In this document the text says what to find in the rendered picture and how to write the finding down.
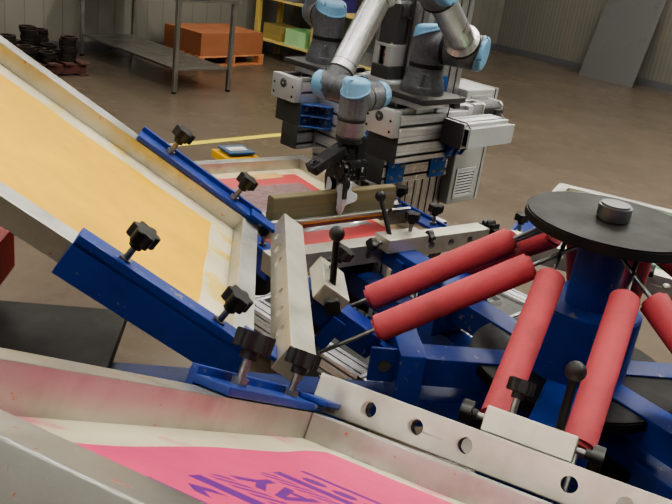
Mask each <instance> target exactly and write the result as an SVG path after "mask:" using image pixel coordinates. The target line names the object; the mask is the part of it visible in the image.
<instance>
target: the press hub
mask: <svg viewBox="0 0 672 504"><path fill-rule="evenodd" d="M525 216H526V217H527V219H528V220H529V221H530V222H531V223H532V224H533V225H534V226H535V227H536V228H538V229H539V230H541V231H542V232H544V233H546V234H547V235H549V236H551V237H553V238H555V239H557V240H560V241H562V242H564V243H567V244H569V245H572V246H575V247H578V248H579V249H577V253H576V257H575V261H574V264H573V268H572V272H571V276H570V280H569V281H565V284H564V287H563V289H562V292H561V295H560V297H559V300H558V303H557V305H556V308H555V311H554V313H553V316H552V319H551V321H550V324H549V327H548V329H547V332H546V334H545V337H544V340H543V342H542V345H541V348H540V350H539V353H538V356H537V358H536V361H535V364H534V366H533V369H532V372H531V374H530V377H529V379H528V381H530V382H532V383H533V384H536V389H535V392H534V395H533V397H530V396H527V395H525V397H524V400H523V401H520V403H519V406H518V407H519V412H518V415H519V416H522V417H525V418H529V416H530V414H531V412H532V410H533V408H534V406H535V403H536V401H537V399H538V397H539V395H540V393H541V391H542V389H543V387H544V384H545V382H546V380H547V379H551V380H553V381H555V382H558V383H560V384H563V385H567V383H568V378H567V377H566V375H565V367H566V365H567V364H568V363H569V362H570V361H574V360H576V361H580V362H582V363H583V364H584V365H585V366H586V364H587V361H588V358H589V355H590V352H591V349H592V346H593V343H594V340H595V337H596V334H597V331H598V328H599V325H600V322H601V319H602V316H603V313H604V310H605V307H606V304H607V301H608V298H609V295H610V293H611V292H612V291H614V290H617V289H619V288H620V284H621V281H622V277H623V274H624V270H625V266H624V264H623V263H622V262H621V260H620V259H624V260H626V261H627V260H630V261H637V262H645V263H672V216H670V215H668V214H665V213H663V212H660V211H658V210H655V209H652V208H649V207H646V206H643V205H640V204H637V203H633V202H630V201H626V200H622V199H618V198H613V197H608V196H603V195H597V194H590V193H582V192H569V191H554V192H545V193H540V194H537V195H534V196H532V197H531V198H529V199H528V200H527V202H526V206H525ZM642 321H643V316H642V314H641V312H640V311H639V310H638V313H637V317H636V320H635V323H634V327H633V330H632V333H631V337H630V340H629V343H628V347H627V350H626V353H625V356H624V360H623V363H622V366H621V370H620V373H619V376H618V380H617V383H616V386H615V388H616V387H618V386H620V385H621V384H622V385H624V386H625V387H627V388H629V389H630V390H632V391H634V392H635V393H637V394H639V395H640V396H642V397H643V398H645V399H647V400H648V401H650V402H652V403H653V404H655V405H657V406H658V407H660V408H662V409H663V410H665V411H666V412H668V413H670V414H671V415H672V379H659V378H646V377H633V376H626V373H627V370H628V367H629V363H630V360H633V361H646V362H656V361H655V360H653V359H652V358H651V357H649V356H648V355H647V354H645V353H644V352H642V351H641V350H639V349H637V348H636V347H635V344H636V341H637V338H638V334H639V331H640V328H641V325H642ZM510 337H511V335H510V334H509V333H507V332H505V331H504V330H502V329H501V328H499V327H498V326H496V325H494V324H493V323H489V324H486V325H484V326H483V327H481V328H480V329H478V330H477V331H476V332H475V333H474V334H473V336H472V338H471V341H470V346H469V347H470V348H483V349H495V350H505V349H506V347H507V345H508V342H509V340H510ZM498 367H499V366H491V365H479V366H477V370H476V374H477V375H478V376H479V378H480V379H481V380H482V381H483V382H484V383H485V384H486V385H487V386H488V387H489V388H490V386H491V384H492V381H493V379H494V376H495V374H496V371H497V369H498ZM646 422H647V421H646V420H644V419H643V418H641V417H640V416H638V415H637V414H635V413H633V412H632V411H630V410H629V409H627V408H626V407H624V406H622V405H621V404H619V403H618V402H616V401H614V400H613V399H612V400H611V403H610V406H609V409H608V413H607V416H606V419H605V423H604V426H603V429H602V433H611V434H626V433H637V432H643V431H645V430H646V427H647V424H648V423H646ZM588 464H589V461H588V462H587V465H586V468H585V469H588V468H587V467H588ZM588 470H590V471H593V472H596V473H599V474H601V475H604V476H607V477H609V478H612V479H615V480H618V481H620V482H623V483H624V482H629V479H630V476H631V474H630V472H629V471H628V470H626V469H625V468H624V467H622V466H621V465H619V464H618V463H616V462H615V461H614V460H612V459H611V458H609V457H608V456H606V455H605V457H604V460H603V463H602V466H601V469H600V472H597V471H594V470H591V469H588Z"/></svg>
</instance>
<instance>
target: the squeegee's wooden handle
mask: <svg viewBox="0 0 672 504"><path fill-rule="evenodd" d="M380 190H382V191H384V192H385V193H386V199H385V200H384V202H385V206H386V209H387V210H388V211H389V210H390V209H391V208H393V207H394V200H395V194H396V186H395V185H393V184H392V183H390V184H380V185H369V186H359V187H351V191H352V192H354V193H356V194H357V200H356V201H355V202H353V203H350V204H348V205H346V206H345V207H344V210H343V212H342V214H343V213H351V212H360V211H368V210H377V209H381V206H380V202H378V201H377V200H376V198H375V194H376V192H377V191H380ZM336 200H337V189H327V190H317V191H306V192H296V193H285V194H275V195H269V196H268V200H267V210H266V218H267V219H268V220H270V221H277V220H279V219H280V218H281V217H282V215H283V214H284V213H285V214H287V215H288V216H289V217H291V218H292V219H300V218H309V217H317V216H326V215H334V214H337V211H336V209H335V208H336V204H337V202H336Z"/></svg>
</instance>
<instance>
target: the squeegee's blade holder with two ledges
mask: <svg viewBox="0 0 672 504"><path fill-rule="evenodd" d="M378 214H382V211H381V209H377V210H368V211H360V212H351V213H343V214H341V215H338V214H334V215H326V216H317V217H309V218H300V219H293V220H295V221H296V222H297V223H299V224H304V223H312V222H320V221H329V220H337V219H345V218H353V217H362V216H370V215H378Z"/></svg>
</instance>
